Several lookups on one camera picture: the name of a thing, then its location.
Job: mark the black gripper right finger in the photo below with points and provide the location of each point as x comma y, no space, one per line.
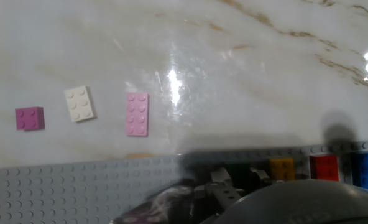
260,175

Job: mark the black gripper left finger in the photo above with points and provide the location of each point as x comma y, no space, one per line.
222,193

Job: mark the green Lego brick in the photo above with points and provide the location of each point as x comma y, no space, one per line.
238,174

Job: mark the yellow Lego brick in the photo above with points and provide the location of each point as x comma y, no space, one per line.
282,169

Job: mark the red long Lego brick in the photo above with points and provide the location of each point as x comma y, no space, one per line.
324,168

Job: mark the blue long Lego brick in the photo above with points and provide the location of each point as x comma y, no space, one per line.
367,171

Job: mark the light pink Lego brick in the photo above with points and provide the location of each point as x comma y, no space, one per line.
137,114

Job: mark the grey Lego baseplate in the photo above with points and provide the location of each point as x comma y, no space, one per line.
78,186

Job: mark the white Lego brick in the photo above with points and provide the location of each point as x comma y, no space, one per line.
79,103

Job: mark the magenta square Lego brick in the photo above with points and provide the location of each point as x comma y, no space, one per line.
29,118

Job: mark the white marble pattern board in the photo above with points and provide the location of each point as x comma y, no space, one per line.
233,77

